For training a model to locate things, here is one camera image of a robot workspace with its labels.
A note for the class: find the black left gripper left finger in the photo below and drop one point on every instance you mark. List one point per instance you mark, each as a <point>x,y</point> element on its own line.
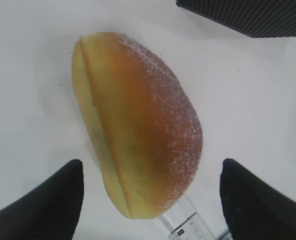
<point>50,211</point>

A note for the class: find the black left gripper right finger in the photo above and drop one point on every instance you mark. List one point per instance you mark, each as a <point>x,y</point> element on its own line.
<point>253,210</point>

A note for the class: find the golden bread roll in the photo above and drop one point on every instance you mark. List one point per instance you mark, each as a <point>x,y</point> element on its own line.
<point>145,132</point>

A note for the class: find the black mesh pen holder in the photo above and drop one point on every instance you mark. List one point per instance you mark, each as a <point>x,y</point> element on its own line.
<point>254,18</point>

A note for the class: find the clear plastic ruler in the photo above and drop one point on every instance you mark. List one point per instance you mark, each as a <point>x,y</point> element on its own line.
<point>183,222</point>

